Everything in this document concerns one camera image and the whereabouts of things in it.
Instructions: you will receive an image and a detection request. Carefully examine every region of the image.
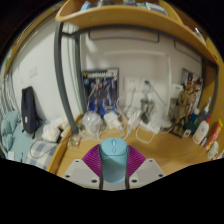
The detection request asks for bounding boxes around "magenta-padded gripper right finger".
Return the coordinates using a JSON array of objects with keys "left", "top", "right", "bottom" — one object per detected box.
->
[{"left": 125, "top": 145, "right": 167, "bottom": 190}]

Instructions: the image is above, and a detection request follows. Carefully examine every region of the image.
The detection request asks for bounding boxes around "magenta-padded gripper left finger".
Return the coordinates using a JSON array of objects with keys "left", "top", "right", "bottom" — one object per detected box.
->
[{"left": 61, "top": 143, "right": 104, "bottom": 190}]

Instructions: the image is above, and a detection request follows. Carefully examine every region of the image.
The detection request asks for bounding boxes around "light blue computer mouse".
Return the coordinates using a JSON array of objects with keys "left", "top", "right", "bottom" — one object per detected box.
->
[{"left": 98, "top": 136, "right": 130, "bottom": 184}]

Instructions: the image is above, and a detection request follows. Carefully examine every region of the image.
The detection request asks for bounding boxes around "white power strip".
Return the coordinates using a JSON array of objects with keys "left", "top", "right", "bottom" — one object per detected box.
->
[{"left": 139, "top": 119, "right": 162, "bottom": 135}]

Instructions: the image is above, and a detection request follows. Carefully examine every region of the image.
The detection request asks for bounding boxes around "plaid bed sheet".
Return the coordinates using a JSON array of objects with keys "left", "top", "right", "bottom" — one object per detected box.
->
[{"left": 25, "top": 139, "right": 58, "bottom": 170}]

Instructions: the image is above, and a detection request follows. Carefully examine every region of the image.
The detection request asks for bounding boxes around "clear plastic bag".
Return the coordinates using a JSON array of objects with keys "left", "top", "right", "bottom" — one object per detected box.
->
[{"left": 81, "top": 111, "right": 103, "bottom": 135}]

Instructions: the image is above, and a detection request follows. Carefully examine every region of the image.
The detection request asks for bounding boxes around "white crumpled bag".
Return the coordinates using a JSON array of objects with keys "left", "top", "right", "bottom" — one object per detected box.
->
[{"left": 41, "top": 121, "right": 66, "bottom": 143}]

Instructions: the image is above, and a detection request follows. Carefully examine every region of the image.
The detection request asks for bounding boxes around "white desk lamp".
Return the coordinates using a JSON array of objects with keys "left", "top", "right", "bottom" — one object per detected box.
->
[{"left": 103, "top": 49, "right": 175, "bottom": 130}]

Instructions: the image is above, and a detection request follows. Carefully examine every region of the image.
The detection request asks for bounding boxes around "white charger block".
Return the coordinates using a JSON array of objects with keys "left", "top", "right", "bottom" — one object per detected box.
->
[{"left": 103, "top": 110, "right": 124, "bottom": 132}]

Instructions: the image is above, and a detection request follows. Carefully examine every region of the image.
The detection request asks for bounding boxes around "grey metal cup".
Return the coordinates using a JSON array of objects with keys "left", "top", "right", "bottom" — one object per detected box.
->
[{"left": 139, "top": 97, "right": 156, "bottom": 124}]

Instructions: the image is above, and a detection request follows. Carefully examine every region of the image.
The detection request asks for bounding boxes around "white pump bottle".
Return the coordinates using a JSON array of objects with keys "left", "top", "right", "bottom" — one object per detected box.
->
[{"left": 192, "top": 113, "right": 212, "bottom": 145}]

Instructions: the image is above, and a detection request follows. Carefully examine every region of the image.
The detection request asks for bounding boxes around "golden robot figure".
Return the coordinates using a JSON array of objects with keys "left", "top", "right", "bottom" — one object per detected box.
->
[{"left": 169, "top": 79, "right": 201, "bottom": 138}]

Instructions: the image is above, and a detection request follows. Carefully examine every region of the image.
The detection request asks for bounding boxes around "black backpack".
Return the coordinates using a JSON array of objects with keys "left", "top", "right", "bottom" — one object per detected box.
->
[{"left": 20, "top": 85, "right": 43, "bottom": 139}]

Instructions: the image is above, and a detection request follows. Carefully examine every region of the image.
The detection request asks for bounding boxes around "blue model kit box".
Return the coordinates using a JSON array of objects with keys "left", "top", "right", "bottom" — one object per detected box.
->
[{"left": 81, "top": 68, "right": 120, "bottom": 118}]

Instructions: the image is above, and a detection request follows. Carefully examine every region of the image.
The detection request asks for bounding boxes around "blue spray bottle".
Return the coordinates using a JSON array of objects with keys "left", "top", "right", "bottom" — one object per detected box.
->
[{"left": 194, "top": 96, "right": 213, "bottom": 131}]

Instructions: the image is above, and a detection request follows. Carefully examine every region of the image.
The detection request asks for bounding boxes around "teal blanket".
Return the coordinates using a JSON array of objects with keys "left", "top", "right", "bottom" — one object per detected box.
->
[{"left": 0, "top": 111, "right": 22, "bottom": 153}]

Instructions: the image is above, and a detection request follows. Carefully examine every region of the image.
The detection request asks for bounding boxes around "colourful model kit box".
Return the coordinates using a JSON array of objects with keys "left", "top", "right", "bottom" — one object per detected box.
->
[{"left": 180, "top": 68, "right": 204, "bottom": 101}]

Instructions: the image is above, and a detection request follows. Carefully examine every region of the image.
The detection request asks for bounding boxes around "wooden shelf unit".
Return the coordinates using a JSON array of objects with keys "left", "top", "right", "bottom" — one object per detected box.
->
[{"left": 54, "top": 0, "right": 221, "bottom": 68}]

